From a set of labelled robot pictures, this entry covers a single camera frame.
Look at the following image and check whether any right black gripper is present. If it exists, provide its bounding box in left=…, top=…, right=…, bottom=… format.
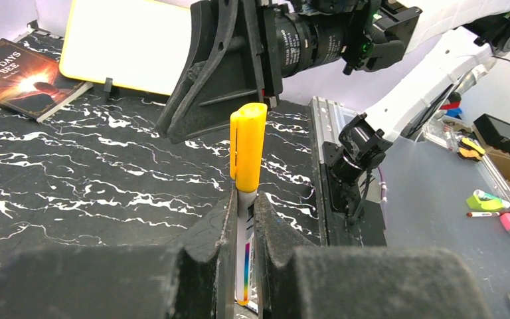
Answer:
left=156, top=1, right=422, bottom=144

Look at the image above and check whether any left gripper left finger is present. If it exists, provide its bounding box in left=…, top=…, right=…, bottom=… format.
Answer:
left=0, top=191, right=238, bottom=318

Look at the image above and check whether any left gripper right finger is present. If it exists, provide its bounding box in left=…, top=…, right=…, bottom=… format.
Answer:
left=254, top=195, right=491, bottom=318

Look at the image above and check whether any yellow pen cap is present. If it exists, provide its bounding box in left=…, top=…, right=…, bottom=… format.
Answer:
left=230, top=102, right=268, bottom=193

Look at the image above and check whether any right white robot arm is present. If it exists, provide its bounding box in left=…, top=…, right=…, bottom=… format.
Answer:
left=157, top=1, right=510, bottom=220

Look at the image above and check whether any dark book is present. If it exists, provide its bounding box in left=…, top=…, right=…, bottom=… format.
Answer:
left=0, top=39, right=93, bottom=123

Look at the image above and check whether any whiteboard with wooden frame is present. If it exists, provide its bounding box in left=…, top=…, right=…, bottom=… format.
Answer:
left=59, top=1, right=192, bottom=95

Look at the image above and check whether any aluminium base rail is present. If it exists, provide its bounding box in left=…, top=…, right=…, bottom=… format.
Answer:
left=309, top=96, right=374, bottom=247

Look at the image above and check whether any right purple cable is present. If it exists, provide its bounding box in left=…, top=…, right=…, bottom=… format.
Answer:
left=377, top=165, right=388, bottom=204

